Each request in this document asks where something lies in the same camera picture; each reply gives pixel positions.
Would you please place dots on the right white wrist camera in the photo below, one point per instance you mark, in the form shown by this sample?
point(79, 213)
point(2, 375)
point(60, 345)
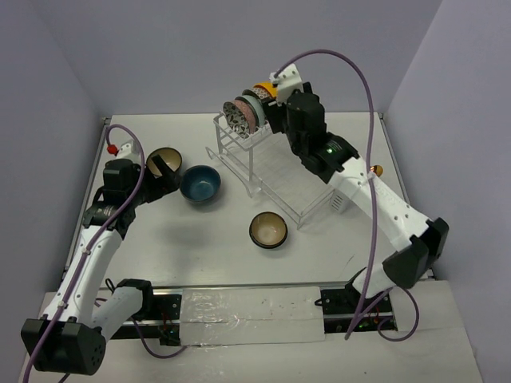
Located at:
point(286, 83)

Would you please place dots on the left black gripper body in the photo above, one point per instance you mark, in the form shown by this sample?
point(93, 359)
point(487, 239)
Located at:
point(158, 184)

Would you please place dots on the white slotted spatula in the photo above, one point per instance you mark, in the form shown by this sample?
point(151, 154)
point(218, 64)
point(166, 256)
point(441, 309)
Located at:
point(339, 202)

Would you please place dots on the clear taped plastic sheet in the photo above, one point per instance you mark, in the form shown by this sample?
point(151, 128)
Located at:
point(251, 316)

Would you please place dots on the dark blue ceramic bowl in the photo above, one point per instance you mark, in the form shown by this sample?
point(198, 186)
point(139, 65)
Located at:
point(200, 184)

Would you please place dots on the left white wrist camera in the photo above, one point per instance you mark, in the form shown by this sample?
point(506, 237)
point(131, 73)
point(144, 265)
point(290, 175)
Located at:
point(128, 150)

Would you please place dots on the yellow bowl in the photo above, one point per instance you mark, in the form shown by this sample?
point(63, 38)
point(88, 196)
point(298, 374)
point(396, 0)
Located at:
point(268, 87)

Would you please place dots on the red patterned white bowl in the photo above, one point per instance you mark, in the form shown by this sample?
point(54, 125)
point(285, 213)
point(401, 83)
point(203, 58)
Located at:
point(261, 93)

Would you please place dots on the gold metal spoon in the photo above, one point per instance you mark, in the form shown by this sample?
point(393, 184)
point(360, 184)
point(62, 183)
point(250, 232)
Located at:
point(377, 170)

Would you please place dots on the leaf patterned bowl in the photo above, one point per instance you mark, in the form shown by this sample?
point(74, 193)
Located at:
point(229, 111)

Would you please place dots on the pink patterned bowl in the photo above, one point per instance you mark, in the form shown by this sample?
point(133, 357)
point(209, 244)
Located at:
point(245, 117)

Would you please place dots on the beige bowl black rim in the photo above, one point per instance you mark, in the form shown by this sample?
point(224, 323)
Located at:
point(172, 158)

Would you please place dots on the white wire dish rack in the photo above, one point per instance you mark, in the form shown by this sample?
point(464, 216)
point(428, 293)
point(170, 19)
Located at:
point(264, 162)

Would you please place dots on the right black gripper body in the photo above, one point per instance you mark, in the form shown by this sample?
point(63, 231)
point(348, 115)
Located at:
point(276, 116)

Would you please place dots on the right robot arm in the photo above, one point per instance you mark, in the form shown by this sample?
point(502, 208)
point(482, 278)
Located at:
point(418, 241)

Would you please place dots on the beige bowl dark exterior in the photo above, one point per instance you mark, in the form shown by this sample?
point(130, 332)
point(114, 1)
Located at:
point(268, 230)

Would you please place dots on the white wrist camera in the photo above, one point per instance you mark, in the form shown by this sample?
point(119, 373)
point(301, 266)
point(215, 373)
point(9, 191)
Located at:
point(128, 150)
point(286, 83)

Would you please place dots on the light green ceramic bowl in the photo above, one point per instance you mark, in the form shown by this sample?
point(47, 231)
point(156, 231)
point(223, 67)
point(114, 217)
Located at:
point(256, 105)

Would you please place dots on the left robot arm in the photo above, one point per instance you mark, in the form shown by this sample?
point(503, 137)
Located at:
point(71, 335)

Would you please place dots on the black mounting rail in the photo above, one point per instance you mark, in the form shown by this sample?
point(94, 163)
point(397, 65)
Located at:
point(162, 322)

